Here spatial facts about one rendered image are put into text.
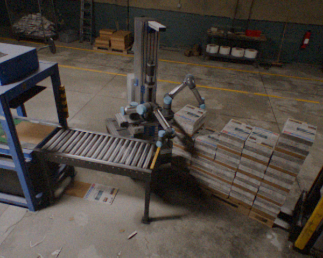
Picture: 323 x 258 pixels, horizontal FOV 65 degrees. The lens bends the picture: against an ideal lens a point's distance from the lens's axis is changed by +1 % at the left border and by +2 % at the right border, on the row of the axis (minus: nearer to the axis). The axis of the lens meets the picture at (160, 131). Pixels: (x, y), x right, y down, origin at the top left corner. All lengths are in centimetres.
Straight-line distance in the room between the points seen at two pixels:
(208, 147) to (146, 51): 143
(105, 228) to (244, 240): 161
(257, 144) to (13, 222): 288
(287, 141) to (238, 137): 48
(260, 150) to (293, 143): 34
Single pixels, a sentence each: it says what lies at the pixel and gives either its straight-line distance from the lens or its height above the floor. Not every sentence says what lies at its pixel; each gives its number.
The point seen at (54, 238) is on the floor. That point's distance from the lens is 326.
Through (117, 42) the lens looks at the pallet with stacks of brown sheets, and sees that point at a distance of 901.
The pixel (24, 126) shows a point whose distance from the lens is 359.
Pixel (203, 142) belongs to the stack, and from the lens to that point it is 314.
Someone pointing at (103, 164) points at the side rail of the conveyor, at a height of 79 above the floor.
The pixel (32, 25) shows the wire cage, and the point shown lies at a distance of 1018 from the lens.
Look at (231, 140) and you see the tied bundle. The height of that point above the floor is 99.
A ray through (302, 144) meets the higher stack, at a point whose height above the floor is 122.
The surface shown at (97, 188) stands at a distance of 362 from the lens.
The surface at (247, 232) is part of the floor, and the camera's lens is 343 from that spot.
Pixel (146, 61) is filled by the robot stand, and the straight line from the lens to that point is 339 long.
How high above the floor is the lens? 260
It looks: 33 degrees down
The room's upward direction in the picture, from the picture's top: 5 degrees clockwise
